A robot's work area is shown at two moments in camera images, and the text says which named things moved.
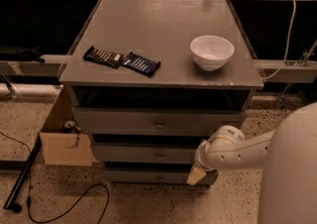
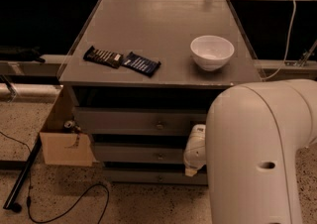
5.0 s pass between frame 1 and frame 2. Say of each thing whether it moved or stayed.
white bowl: stayed
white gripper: moved
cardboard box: stayed
